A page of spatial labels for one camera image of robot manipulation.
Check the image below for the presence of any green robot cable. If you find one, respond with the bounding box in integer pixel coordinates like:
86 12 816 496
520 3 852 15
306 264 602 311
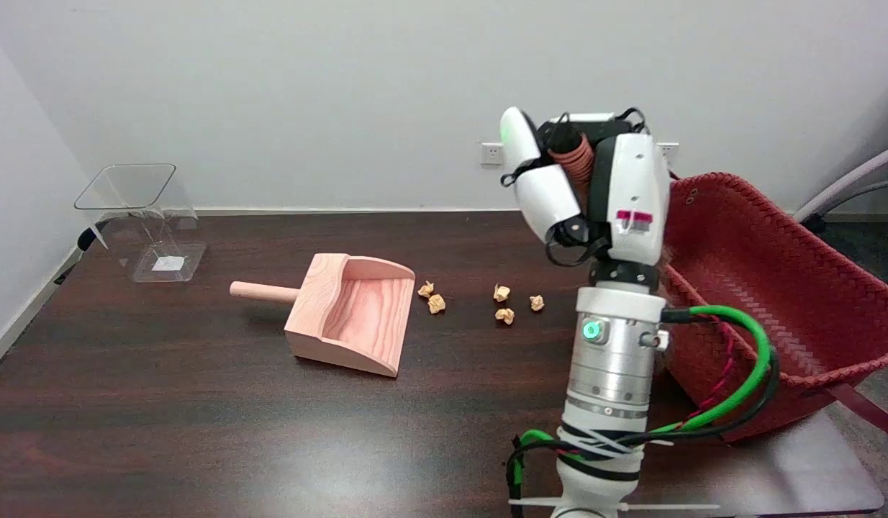
512 305 776 508

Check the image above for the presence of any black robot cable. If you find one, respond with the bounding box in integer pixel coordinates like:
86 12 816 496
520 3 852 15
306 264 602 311
506 308 781 518

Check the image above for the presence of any clear plastic container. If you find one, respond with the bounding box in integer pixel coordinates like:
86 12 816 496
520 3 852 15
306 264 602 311
74 163 207 283

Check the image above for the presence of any red woven basket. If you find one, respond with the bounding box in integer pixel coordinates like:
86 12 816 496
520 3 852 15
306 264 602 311
658 171 888 443

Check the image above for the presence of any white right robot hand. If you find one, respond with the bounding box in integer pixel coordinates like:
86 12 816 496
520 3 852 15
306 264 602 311
500 106 671 265

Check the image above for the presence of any brown hand brush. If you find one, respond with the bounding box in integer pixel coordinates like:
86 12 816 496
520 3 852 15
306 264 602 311
548 132 596 211

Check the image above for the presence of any wooden dustpan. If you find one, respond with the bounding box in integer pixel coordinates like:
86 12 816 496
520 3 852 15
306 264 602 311
230 253 416 378

